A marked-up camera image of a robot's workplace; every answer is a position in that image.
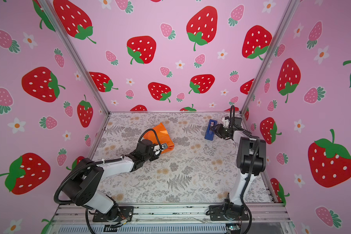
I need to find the yellow orange wrapping paper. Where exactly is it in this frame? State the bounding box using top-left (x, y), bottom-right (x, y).
top-left (143, 123), bottom-right (175, 153)

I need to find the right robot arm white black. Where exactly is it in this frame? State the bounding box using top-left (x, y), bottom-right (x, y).
top-left (206, 124), bottom-right (266, 220)

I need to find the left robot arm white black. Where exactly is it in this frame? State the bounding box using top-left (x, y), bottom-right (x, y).
top-left (54, 139), bottom-right (168, 221)

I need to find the blue tape dispenser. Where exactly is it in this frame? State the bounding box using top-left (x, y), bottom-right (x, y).
top-left (204, 120), bottom-right (217, 141)

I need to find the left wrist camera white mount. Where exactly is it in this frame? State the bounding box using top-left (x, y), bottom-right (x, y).
top-left (153, 145), bottom-right (163, 155)

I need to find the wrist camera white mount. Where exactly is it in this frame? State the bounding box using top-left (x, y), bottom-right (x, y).
top-left (153, 145), bottom-right (163, 155)
top-left (222, 117), bottom-right (242, 128)

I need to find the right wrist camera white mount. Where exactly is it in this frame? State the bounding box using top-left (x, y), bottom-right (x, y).
top-left (222, 117), bottom-right (242, 128)

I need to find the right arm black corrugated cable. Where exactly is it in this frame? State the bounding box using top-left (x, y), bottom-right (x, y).
top-left (239, 140), bottom-right (261, 223)

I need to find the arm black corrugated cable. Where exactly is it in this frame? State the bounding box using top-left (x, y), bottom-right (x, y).
top-left (239, 140), bottom-right (261, 223)
top-left (53, 157), bottom-right (123, 205)

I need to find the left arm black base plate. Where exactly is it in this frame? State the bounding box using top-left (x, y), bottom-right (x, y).
top-left (92, 206), bottom-right (134, 223)

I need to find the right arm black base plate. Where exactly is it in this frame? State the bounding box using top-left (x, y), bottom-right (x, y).
top-left (205, 202), bottom-right (250, 221)

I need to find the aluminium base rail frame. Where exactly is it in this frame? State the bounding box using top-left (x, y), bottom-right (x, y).
top-left (44, 203), bottom-right (297, 234)

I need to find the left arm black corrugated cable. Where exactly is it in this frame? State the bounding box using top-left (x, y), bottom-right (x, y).
top-left (53, 157), bottom-right (123, 205)

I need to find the right aluminium corner post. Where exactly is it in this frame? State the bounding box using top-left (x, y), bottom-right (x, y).
top-left (240, 0), bottom-right (300, 116)

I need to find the aluminium corner post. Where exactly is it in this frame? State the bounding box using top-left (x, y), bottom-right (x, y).
top-left (37, 0), bottom-right (111, 116)
top-left (240, 0), bottom-right (300, 116)

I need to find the left aluminium corner post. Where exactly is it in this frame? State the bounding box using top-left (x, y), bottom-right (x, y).
top-left (37, 0), bottom-right (111, 116)

